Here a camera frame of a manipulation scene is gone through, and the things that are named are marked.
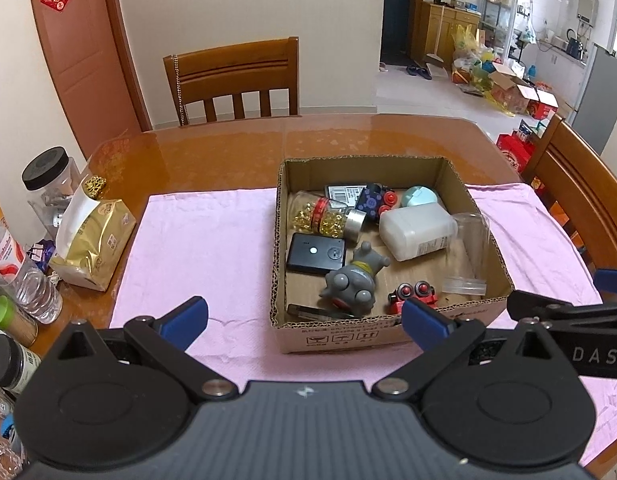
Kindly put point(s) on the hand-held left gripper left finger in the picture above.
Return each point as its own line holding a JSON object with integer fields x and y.
{"x": 186, "y": 317}

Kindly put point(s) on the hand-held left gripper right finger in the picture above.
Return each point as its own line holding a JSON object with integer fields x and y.
{"x": 426, "y": 322}

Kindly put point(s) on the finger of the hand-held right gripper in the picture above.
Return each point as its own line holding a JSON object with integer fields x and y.
{"x": 558, "y": 307}
{"x": 613, "y": 280}

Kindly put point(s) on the red toy robot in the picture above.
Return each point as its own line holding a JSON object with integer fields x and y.
{"x": 413, "y": 292}

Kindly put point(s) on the grey toy figure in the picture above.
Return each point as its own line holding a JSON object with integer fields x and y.
{"x": 351, "y": 285}

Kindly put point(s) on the clear plastic jar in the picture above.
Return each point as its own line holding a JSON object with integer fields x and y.
{"x": 471, "y": 250}

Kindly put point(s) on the cardboard box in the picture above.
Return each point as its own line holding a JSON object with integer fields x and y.
{"x": 338, "y": 340}

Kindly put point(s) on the white translucent plastic bottle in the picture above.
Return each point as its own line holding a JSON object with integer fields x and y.
{"x": 413, "y": 232}

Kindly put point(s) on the black pen-like object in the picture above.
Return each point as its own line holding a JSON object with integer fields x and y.
{"x": 313, "y": 311}

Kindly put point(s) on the black box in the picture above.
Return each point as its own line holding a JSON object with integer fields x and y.
{"x": 313, "y": 255}

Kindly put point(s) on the black toy car red wheels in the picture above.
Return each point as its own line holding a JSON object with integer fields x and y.
{"x": 371, "y": 202}

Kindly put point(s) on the pink cloth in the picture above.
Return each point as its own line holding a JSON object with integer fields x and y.
{"x": 203, "y": 260}

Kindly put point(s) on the gold foil bag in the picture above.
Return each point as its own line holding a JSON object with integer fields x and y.
{"x": 93, "y": 240}

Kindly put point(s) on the teal round case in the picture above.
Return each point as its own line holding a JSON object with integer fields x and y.
{"x": 418, "y": 196}

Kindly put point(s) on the glass jar of gold capsules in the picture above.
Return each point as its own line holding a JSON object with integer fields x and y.
{"x": 328, "y": 217}

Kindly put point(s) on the purple wrappers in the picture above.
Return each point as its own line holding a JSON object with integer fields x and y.
{"x": 41, "y": 252}

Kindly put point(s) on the red gift boxes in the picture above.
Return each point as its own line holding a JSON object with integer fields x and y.
{"x": 516, "y": 147}

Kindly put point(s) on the plastic water bottle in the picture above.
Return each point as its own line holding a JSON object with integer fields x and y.
{"x": 18, "y": 275}

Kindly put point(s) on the green lid bottle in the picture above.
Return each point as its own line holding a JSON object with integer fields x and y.
{"x": 11, "y": 317}

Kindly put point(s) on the dark lid jar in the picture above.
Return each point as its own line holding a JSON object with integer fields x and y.
{"x": 13, "y": 362}

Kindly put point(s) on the grey refrigerator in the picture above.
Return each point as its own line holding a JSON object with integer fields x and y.
{"x": 601, "y": 95}

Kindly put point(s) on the clear jar with black lid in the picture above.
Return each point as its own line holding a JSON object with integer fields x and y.
{"x": 51, "y": 180}

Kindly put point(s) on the open cardboard carton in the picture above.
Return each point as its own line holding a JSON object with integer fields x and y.
{"x": 518, "y": 92}

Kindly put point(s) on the dark slippers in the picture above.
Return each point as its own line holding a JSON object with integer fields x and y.
{"x": 419, "y": 71}

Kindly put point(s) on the wooden door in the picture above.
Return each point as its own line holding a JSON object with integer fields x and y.
{"x": 83, "y": 70}

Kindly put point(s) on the white broom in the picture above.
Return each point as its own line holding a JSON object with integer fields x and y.
{"x": 437, "y": 50}

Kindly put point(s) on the yellow plastic bag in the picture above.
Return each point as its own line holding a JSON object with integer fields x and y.
{"x": 466, "y": 45}

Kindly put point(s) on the wooden cabinet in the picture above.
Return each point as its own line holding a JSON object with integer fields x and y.
{"x": 438, "y": 30}

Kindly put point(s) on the wall water heater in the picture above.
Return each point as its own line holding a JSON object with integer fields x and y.
{"x": 587, "y": 7}

